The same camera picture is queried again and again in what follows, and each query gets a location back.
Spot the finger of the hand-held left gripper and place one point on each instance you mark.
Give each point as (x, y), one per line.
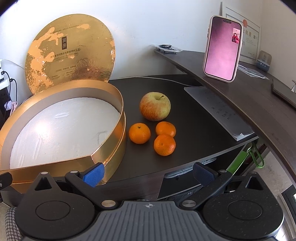
(5, 179)

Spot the small white blue speaker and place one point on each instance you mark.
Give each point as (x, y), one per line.
(264, 61)

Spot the white paper stack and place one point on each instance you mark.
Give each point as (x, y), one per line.
(219, 111)

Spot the houndstooth cloth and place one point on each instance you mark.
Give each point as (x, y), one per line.
(11, 224)

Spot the framed white certificate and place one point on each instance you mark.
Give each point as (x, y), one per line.
(251, 39)

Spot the dark brown notebook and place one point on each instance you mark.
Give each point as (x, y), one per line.
(284, 91)

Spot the green carabiner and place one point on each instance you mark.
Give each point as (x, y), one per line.
(256, 158)

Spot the round gold gift box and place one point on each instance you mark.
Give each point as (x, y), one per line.
(57, 129)

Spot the round gold box lid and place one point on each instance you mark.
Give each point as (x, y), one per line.
(69, 58)

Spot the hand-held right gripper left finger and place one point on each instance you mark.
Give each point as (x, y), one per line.
(93, 175)

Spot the smartphone in white case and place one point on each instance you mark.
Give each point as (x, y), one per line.
(220, 49)

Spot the white power adapter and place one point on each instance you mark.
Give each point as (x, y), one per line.
(1, 78)

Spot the red yellow apple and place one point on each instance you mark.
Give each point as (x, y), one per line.
(155, 106)

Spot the clear plastic tray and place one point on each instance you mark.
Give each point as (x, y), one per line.
(168, 49)

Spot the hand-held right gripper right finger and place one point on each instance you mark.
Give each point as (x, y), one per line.
(203, 175)

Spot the orange tangerine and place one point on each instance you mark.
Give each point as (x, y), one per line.
(139, 133)
(164, 145)
(165, 128)

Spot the small metal stand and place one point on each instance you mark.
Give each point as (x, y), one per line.
(294, 85)

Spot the dark wooden desktop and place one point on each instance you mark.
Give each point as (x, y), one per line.
(196, 136)

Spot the pink white plug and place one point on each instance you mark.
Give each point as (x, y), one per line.
(10, 106)

